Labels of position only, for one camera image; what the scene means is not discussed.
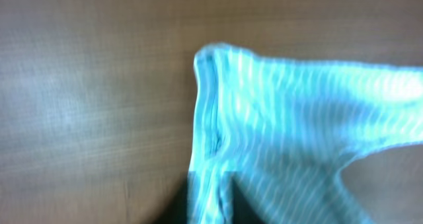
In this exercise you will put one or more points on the light blue striped baby pants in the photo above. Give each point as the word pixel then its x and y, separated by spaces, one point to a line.
pixel 284 129

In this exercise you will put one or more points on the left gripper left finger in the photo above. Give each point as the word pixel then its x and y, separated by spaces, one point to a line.
pixel 174 207

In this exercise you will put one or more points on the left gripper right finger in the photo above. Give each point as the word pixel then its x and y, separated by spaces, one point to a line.
pixel 243 213

